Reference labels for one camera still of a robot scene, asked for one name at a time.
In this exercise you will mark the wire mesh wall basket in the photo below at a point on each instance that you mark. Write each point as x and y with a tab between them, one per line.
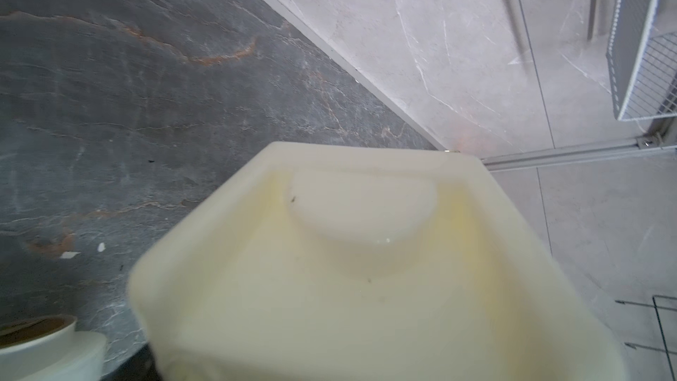
641	58

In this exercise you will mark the white plastic wrap roll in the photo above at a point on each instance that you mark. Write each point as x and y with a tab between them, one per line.
51	348

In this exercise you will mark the black wire hook rack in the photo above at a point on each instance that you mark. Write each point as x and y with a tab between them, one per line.
657	305

